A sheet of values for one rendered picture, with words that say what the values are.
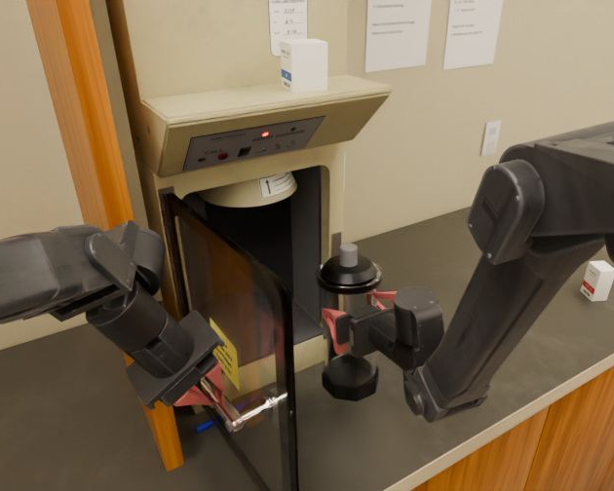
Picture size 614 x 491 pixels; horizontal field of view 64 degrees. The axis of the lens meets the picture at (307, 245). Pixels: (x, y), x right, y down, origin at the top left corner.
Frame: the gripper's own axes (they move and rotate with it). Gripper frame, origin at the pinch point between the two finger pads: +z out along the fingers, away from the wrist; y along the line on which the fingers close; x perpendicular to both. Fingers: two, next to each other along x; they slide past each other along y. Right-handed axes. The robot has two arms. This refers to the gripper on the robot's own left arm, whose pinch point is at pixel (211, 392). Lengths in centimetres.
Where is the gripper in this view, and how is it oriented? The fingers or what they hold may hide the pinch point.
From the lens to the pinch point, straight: 63.2
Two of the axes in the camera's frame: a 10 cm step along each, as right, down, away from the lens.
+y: -7.3, 6.5, -2.3
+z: 3.6, 6.5, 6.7
